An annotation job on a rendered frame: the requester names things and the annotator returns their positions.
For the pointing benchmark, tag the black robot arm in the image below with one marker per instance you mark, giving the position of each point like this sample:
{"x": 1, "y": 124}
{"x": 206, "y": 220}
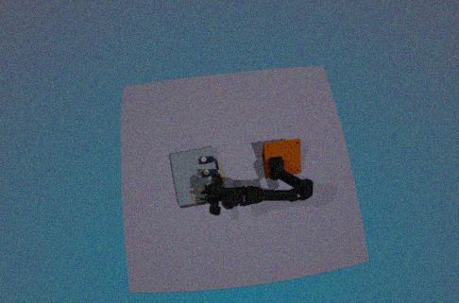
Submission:
{"x": 255, "y": 195}

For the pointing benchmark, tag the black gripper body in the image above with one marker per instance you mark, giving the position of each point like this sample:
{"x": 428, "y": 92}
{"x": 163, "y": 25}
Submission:
{"x": 214, "y": 208}

